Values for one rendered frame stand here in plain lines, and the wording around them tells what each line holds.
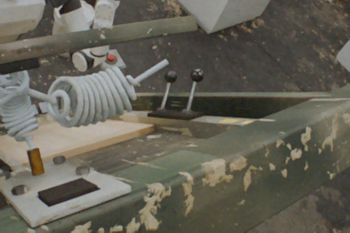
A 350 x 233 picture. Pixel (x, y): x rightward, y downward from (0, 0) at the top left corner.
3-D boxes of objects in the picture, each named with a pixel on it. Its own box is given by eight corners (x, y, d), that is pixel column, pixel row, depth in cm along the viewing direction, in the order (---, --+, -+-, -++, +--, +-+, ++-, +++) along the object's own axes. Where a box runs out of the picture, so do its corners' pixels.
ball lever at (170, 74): (161, 117, 115) (173, 73, 117) (169, 117, 112) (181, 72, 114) (150, 113, 113) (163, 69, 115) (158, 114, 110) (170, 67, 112)
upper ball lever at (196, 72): (187, 119, 105) (199, 71, 107) (196, 120, 102) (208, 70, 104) (175, 115, 103) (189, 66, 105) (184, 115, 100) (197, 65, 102)
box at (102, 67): (107, 73, 197) (115, 48, 184) (117, 91, 192) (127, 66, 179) (85, 78, 190) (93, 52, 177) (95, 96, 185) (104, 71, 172)
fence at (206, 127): (91, 117, 161) (89, 107, 160) (272, 137, 84) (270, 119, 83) (80, 120, 158) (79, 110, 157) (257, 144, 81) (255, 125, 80)
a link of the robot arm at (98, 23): (117, 0, 125) (110, 33, 134) (119, -13, 131) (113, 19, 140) (97, -3, 123) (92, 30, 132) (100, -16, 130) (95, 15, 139)
